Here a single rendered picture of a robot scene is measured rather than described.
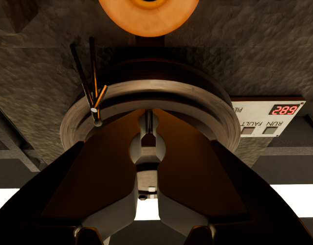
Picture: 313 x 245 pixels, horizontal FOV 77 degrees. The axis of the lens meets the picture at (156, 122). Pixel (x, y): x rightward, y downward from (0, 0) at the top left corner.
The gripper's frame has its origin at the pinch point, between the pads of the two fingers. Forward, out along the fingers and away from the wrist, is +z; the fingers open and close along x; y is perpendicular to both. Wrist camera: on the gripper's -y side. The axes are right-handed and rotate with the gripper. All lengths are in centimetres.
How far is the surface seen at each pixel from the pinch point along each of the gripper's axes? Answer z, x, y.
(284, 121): 45, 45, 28
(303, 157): 597, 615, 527
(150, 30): 24.1, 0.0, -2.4
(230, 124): 28.3, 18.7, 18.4
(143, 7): 23.3, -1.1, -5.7
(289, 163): 570, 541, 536
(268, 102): 43, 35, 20
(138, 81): 24.3, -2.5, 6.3
